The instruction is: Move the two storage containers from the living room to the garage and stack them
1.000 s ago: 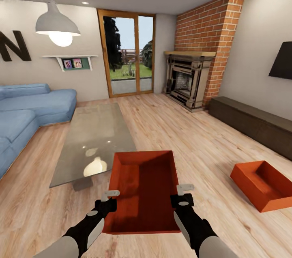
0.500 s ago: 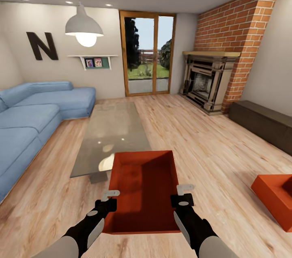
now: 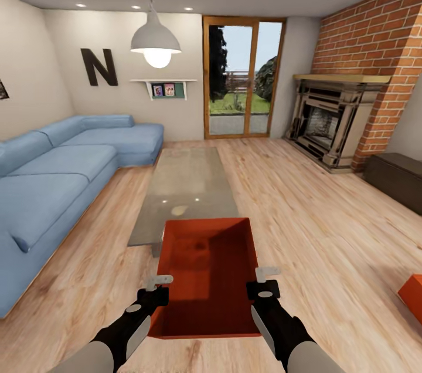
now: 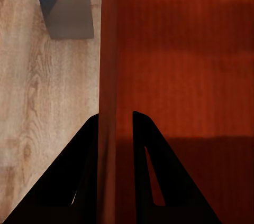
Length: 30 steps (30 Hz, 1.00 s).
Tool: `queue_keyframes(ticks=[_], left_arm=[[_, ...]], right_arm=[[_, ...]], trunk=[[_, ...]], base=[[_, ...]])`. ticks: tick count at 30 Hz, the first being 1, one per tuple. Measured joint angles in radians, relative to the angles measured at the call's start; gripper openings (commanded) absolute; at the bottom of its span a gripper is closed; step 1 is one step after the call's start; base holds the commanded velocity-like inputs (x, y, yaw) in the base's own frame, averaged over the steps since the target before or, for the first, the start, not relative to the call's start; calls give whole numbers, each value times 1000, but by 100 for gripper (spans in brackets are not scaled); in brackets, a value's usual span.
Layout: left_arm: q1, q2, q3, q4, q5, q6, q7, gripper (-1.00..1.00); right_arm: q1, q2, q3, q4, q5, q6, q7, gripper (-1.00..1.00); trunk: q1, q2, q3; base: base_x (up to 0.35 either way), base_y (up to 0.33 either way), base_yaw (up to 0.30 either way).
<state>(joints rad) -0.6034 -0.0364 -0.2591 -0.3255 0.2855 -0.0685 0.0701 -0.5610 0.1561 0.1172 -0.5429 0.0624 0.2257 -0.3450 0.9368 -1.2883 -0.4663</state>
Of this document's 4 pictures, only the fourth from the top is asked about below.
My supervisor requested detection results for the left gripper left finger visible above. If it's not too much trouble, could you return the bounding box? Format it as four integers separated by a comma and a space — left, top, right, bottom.
2, 114, 98, 224

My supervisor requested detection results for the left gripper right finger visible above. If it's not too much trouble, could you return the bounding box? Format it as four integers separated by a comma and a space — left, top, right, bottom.
133, 111, 222, 224

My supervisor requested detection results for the storage box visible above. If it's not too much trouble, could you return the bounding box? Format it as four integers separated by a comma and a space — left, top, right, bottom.
96, 0, 254, 224

